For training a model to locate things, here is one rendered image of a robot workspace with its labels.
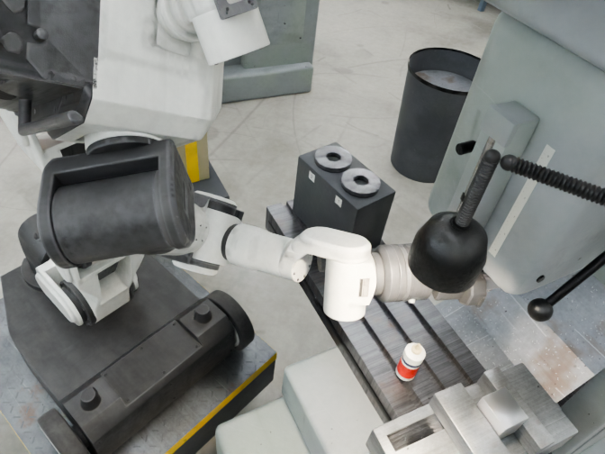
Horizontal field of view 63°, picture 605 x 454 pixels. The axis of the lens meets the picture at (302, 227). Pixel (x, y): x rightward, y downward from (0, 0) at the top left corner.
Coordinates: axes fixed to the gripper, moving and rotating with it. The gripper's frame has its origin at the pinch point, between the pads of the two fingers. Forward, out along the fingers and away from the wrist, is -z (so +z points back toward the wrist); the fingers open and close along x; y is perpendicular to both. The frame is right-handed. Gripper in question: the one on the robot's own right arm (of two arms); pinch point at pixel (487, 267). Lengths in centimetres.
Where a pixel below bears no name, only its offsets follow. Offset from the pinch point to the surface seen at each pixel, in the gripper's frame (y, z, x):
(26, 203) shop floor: 125, 136, 154
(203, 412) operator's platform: 84, 48, 18
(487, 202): -19.7, 10.2, -5.4
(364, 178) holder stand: 14.3, 8.3, 38.9
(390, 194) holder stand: 14.9, 3.1, 34.1
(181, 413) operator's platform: 84, 54, 19
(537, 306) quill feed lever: -9.9, 3.3, -14.1
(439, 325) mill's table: 33.4, -6.4, 10.5
